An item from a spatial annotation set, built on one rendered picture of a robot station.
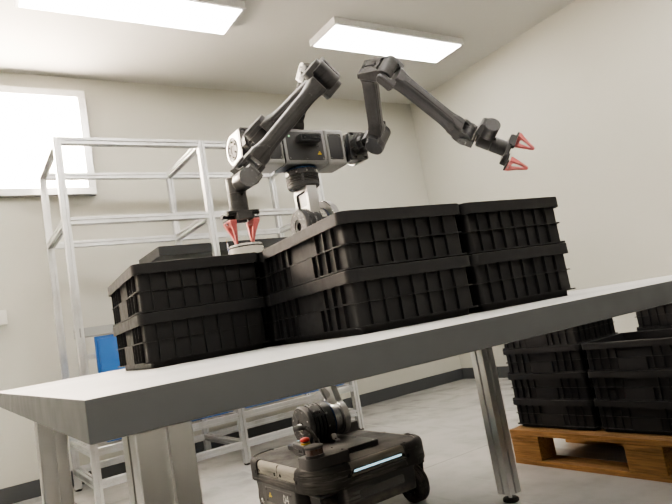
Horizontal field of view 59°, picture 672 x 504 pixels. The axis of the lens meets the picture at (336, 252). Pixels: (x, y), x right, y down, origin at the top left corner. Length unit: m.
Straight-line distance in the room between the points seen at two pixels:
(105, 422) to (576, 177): 4.51
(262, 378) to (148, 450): 0.13
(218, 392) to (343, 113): 5.11
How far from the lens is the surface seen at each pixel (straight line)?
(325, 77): 1.90
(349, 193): 5.38
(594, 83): 4.86
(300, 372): 0.66
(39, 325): 4.29
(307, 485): 2.20
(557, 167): 4.98
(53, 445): 1.58
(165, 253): 3.62
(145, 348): 1.37
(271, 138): 1.82
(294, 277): 1.28
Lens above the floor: 0.73
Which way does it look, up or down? 7 degrees up
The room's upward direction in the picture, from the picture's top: 10 degrees counter-clockwise
